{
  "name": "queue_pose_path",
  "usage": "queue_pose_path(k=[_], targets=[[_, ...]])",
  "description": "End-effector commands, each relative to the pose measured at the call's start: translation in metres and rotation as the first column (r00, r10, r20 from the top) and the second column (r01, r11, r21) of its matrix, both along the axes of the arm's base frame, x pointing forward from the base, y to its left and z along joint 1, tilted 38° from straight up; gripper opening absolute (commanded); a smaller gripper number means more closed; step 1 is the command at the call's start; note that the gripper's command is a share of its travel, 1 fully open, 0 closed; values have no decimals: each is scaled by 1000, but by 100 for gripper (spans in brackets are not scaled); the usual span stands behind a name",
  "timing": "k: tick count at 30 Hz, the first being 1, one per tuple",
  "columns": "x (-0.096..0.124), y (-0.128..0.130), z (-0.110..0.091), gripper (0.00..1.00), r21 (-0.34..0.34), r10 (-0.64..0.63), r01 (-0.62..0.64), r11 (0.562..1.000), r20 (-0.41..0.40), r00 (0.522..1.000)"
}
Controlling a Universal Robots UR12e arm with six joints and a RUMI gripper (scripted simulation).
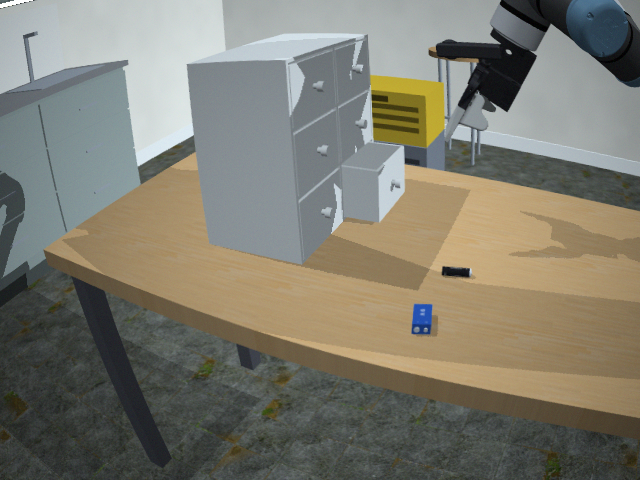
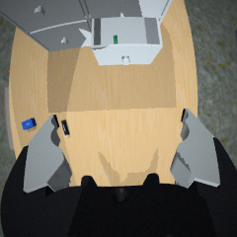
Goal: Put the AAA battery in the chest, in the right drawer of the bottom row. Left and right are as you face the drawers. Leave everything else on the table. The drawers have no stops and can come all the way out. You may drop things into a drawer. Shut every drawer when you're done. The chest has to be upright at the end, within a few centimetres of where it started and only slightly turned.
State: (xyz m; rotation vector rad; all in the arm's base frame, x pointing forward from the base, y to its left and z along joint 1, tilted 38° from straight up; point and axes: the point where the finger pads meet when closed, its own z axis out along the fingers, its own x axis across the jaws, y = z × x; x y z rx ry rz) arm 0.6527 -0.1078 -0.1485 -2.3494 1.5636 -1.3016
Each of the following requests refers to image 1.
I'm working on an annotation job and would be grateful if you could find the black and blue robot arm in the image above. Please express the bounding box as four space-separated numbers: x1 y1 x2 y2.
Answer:
436 0 640 87

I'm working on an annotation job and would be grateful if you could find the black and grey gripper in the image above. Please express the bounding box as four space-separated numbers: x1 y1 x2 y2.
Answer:
445 28 537 143

